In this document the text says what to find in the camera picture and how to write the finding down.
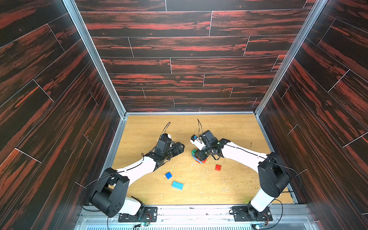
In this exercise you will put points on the small blue lego left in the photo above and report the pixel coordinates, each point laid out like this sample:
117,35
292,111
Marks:
168,175

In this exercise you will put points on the light blue lego front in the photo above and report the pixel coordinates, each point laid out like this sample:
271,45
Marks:
177,185

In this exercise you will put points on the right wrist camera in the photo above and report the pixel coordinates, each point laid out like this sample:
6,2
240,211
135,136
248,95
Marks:
198,142

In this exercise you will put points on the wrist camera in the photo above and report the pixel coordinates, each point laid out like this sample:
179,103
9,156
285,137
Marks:
166,137
198,142

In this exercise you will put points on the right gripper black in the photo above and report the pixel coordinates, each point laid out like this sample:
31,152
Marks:
203,153

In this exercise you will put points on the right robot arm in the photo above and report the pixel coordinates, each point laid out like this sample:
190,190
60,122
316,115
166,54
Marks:
273,180

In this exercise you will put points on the small red lego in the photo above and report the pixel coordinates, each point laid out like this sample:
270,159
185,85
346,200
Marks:
218,167

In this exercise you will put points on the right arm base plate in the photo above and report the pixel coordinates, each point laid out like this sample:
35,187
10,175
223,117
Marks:
245,213

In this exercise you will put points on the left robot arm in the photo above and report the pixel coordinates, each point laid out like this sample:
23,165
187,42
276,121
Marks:
110,193

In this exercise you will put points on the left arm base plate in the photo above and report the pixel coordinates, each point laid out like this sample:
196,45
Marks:
146,214

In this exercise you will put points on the aluminium front rail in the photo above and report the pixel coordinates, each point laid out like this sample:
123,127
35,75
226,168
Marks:
202,217

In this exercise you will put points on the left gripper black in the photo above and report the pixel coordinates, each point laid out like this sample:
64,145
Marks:
179,150

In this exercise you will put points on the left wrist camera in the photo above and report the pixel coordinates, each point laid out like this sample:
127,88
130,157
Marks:
166,137

